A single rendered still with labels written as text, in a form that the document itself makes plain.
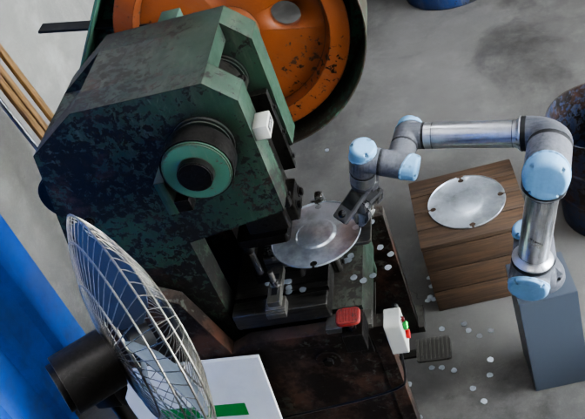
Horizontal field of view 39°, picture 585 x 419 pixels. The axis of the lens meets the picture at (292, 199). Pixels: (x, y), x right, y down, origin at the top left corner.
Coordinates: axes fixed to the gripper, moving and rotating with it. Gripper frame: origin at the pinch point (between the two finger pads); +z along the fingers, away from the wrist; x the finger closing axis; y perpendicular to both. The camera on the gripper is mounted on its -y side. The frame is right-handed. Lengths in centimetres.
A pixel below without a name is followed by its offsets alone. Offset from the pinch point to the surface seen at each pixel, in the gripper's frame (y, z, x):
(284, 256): -21.3, 5.2, 11.3
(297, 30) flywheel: 22, -36, 45
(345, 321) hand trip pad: -28.1, -3.4, -20.5
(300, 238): -13.3, 4.8, 12.0
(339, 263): -8.9, 11.7, -0.1
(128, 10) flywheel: -11, -46, 81
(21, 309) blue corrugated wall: -83, 61, 97
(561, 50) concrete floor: 198, 98, 40
